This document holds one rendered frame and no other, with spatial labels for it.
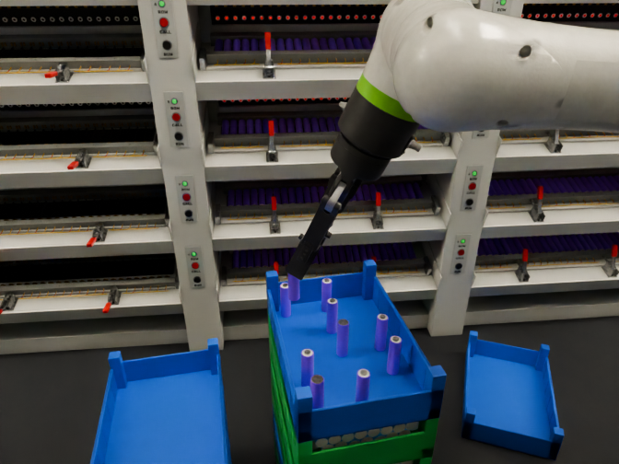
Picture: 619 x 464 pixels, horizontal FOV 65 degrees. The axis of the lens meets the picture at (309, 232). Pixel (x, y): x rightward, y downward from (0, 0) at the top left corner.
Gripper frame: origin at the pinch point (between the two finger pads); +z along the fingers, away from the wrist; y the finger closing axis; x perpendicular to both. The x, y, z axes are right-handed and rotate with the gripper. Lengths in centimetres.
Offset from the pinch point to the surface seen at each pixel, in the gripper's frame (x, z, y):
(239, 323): 9, 61, 40
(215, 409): 0.5, 36.0, -5.5
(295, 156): 15.3, 8.3, 44.4
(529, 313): -65, 29, 74
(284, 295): -0.1, 12.9, 4.3
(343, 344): -12.1, 9.4, -2.6
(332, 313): -8.6, 9.3, 2.6
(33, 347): 55, 86, 16
